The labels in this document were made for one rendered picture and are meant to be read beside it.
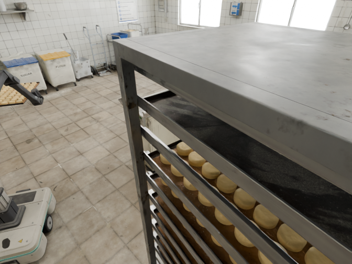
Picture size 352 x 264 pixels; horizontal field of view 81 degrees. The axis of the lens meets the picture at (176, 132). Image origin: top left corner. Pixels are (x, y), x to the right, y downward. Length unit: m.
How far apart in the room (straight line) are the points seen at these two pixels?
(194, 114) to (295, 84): 0.26
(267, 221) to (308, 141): 0.32
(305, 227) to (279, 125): 0.14
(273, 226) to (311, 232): 0.22
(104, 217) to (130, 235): 0.36
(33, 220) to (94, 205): 0.56
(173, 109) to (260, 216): 0.30
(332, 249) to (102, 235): 2.10
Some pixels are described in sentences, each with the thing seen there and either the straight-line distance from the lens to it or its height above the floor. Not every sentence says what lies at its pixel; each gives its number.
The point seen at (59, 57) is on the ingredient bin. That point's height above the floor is 0.71.
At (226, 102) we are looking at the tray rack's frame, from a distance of 0.24.
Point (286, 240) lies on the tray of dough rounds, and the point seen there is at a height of 1.51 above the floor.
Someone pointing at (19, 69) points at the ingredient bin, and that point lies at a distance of 5.16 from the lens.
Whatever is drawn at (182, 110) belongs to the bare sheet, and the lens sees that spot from 0.49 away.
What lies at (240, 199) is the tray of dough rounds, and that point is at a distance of 0.52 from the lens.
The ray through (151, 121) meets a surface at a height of 0.78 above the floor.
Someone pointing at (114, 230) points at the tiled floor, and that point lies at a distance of 2.28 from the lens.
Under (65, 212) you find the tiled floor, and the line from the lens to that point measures 2.57.
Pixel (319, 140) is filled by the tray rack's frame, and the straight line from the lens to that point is 0.20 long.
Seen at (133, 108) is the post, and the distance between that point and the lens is 0.52.
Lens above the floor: 1.91
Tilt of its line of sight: 35 degrees down
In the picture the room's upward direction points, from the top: straight up
